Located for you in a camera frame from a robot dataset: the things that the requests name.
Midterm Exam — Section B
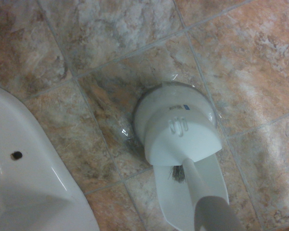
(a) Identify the white toilet brush holder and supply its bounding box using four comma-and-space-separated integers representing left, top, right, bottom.
132, 81, 230, 231

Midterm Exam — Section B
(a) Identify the white toilet bowl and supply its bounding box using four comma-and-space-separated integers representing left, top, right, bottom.
0, 83, 101, 231

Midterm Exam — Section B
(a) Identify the white toilet brush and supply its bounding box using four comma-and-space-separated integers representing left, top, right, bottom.
170, 157, 244, 231

